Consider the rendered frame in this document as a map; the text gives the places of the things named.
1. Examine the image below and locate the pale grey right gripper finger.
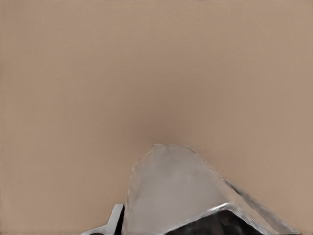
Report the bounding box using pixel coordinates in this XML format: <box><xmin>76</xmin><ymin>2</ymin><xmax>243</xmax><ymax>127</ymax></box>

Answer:
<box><xmin>81</xmin><ymin>203</ymin><xmax>125</xmax><ymax>235</ymax></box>

